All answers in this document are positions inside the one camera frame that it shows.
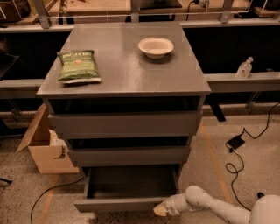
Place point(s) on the foam-covered yellow gripper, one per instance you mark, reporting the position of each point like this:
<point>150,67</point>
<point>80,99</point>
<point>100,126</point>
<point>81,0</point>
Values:
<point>171,204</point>

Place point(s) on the grey bottom drawer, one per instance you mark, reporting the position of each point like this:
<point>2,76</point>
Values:
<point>127,188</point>

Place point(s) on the grey drawer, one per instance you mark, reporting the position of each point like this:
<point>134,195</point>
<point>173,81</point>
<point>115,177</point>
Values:
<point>157,150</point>
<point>127,188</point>
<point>166,124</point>

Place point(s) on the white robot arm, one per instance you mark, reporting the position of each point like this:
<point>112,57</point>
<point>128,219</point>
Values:
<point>266,210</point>

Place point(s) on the grey middle drawer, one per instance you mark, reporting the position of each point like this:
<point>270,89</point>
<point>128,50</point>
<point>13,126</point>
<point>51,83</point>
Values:
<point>157,150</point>

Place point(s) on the grey top drawer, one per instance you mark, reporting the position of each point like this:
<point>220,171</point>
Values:
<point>166,124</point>

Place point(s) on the grey drawer cabinet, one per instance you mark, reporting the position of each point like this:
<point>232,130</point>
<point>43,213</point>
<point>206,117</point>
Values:
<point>130,81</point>

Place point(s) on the black bar on floor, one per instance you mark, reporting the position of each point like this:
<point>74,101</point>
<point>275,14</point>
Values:
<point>260,194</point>

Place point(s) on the black power adapter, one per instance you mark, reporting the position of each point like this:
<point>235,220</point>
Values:
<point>235,142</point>

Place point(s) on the cardboard box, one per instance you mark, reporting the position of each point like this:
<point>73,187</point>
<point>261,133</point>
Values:
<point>47,151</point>

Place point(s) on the white paper bowl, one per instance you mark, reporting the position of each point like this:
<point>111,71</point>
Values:
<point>155,48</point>

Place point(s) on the green chip bag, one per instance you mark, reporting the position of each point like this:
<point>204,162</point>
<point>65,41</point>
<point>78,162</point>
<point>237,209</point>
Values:
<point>78,67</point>

